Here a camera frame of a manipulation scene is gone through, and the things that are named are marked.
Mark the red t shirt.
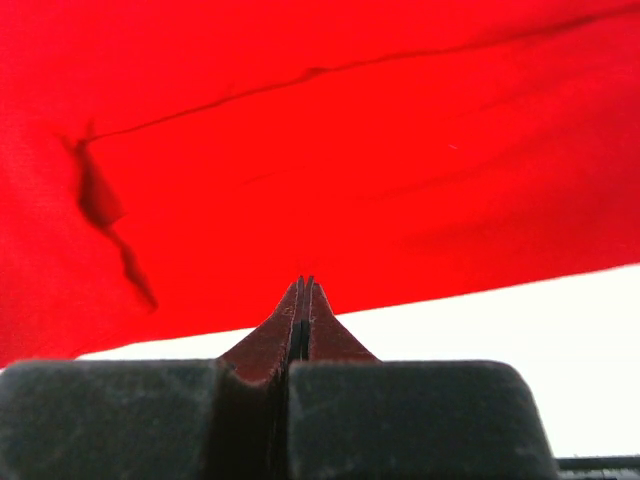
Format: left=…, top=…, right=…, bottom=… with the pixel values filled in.
left=1, top=1, right=639, bottom=364

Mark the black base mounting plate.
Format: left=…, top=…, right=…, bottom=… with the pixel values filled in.
left=556, top=455, right=640, bottom=480

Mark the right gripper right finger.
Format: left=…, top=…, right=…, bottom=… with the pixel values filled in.
left=287, top=284, right=557, bottom=479

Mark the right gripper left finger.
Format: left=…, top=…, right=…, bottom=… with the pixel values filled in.
left=1, top=282, right=304, bottom=479

